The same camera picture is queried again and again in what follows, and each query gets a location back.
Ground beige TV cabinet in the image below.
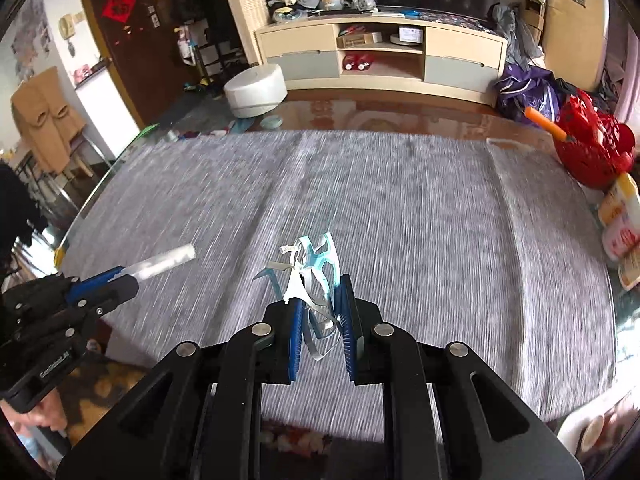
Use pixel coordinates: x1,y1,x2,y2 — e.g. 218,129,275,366
254,7,508,108

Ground white round pouf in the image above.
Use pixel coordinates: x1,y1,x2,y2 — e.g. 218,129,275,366
223,64,288,118

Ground white flat box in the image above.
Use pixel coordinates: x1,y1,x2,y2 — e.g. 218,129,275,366
390,27,425,46

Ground white pink labelled canister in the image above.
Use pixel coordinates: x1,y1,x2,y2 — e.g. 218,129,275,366
601,220,640,263
597,172,640,228

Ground grey table mat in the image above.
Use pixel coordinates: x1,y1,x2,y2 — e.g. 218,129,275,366
60,130,618,443

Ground brown flat box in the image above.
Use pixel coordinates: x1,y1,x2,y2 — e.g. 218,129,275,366
336,32,382,50

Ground white cup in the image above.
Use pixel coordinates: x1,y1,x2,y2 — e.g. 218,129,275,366
580,412,621,456

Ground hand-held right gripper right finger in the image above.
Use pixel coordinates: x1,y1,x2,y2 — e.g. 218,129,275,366
334,274,586,480

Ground small cardboard box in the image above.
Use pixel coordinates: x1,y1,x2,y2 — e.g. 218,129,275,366
520,0,547,31

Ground purple cloth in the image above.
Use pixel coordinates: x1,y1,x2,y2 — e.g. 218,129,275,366
495,62,563,123

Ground beige coat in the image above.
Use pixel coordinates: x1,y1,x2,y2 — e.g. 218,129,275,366
11,67,87,173

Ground white paper tube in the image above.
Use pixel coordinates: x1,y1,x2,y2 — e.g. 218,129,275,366
122,244,196,281

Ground brown patterned blanket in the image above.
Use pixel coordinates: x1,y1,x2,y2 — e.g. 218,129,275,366
65,355,166,446

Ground large cardboard box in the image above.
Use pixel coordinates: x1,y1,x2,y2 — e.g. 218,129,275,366
542,0,611,96

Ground red door decoration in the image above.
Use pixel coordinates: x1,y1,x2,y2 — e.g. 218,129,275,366
101,0,136,23

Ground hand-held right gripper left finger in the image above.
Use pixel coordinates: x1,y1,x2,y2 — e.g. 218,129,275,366
57,300,306,480

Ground orange stick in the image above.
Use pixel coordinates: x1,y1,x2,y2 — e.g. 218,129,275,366
524,106,568,142

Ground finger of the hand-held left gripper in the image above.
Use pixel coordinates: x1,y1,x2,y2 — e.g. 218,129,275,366
2,266,126,313
12,275,141,346

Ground dark brown door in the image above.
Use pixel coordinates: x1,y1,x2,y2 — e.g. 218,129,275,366
80,0,201,128

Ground person's left hand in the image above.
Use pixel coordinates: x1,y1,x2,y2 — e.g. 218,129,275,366
10,392,68,443

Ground red plastic basket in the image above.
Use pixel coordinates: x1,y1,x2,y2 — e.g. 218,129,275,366
552,89,637,190

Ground grey hanging garment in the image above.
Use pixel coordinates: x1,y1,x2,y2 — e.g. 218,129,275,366
492,4,543,61

